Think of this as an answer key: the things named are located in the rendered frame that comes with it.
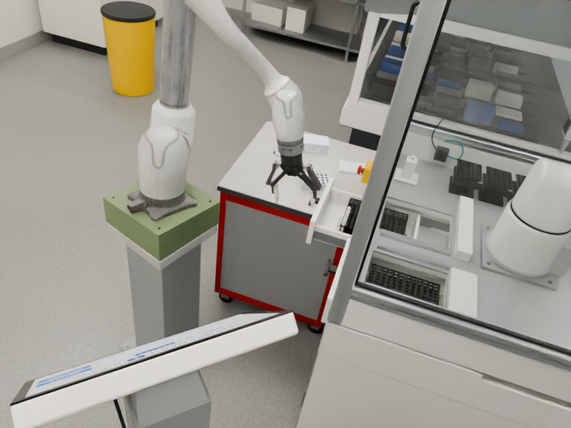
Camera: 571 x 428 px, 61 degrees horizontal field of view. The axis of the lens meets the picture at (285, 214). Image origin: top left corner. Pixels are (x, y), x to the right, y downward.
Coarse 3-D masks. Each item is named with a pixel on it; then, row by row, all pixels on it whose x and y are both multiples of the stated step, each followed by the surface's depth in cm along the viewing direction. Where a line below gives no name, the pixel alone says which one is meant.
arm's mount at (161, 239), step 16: (128, 192) 174; (192, 192) 180; (112, 208) 169; (192, 208) 172; (208, 208) 173; (112, 224) 174; (128, 224) 166; (144, 224) 161; (160, 224) 162; (176, 224) 163; (192, 224) 170; (208, 224) 178; (144, 240) 164; (160, 240) 159; (176, 240) 167; (160, 256) 164
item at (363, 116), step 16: (368, 0) 209; (384, 0) 207; (400, 0) 205; (368, 16) 213; (384, 16) 211; (400, 16) 209; (368, 32) 217; (368, 48) 221; (352, 96) 236; (352, 112) 241; (368, 112) 239; (384, 112) 236; (352, 128) 248; (368, 128) 243; (368, 144) 251
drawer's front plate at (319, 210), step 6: (330, 180) 186; (330, 186) 183; (324, 192) 179; (330, 192) 187; (324, 198) 176; (318, 204) 173; (324, 204) 177; (318, 210) 171; (324, 210) 185; (318, 216) 169; (312, 222) 166; (318, 222) 177; (312, 228) 168; (312, 234) 169; (306, 240) 172
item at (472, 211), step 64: (512, 0) 77; (448, 64) 85; (512, 64) 82; (448, 128) 92; (512, 128) 88; (448, 192) 100; (512, 192) 96; (384, 256) 115; (448, 256) 109; (512, 256) 104; (512, 320) 114
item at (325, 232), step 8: (336, 192) 187; (344, 192) 187; (336, 200) 190; (344, 200) 189; (328, 208) 187; (336, 208) 188; (344, 208) 188; (328, 216) 184; (336, 216) 184; (320, 224) 179; (328, 224) 180; (320, 232) 170; (328, 232) 169; (336, 232) 168; (320, 240) 172; (328, 240) 171; (336, 240) 170; (344, 240) 169
